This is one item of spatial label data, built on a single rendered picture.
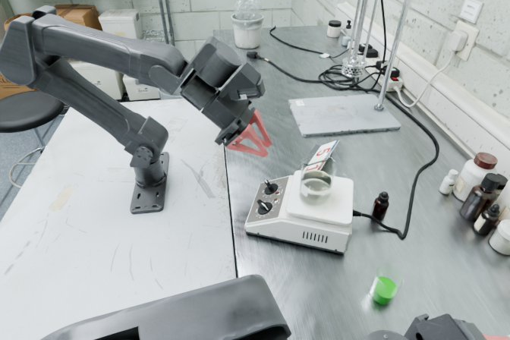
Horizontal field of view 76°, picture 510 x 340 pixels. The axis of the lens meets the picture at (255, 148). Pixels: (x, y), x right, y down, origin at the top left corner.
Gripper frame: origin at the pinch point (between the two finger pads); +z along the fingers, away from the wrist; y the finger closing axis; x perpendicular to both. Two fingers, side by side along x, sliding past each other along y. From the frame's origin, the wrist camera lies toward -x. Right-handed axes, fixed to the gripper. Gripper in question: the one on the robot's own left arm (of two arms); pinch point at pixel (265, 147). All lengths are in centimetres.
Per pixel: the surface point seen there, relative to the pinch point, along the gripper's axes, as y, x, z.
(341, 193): -4.6, -6.8, 15.3
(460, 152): 28, -20, 45
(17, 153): 81, 204, -84
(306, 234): -12.2, 0.0, 14.1
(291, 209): -11.0, -1.3, 8.8
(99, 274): -26.9, 25.8, -10.0
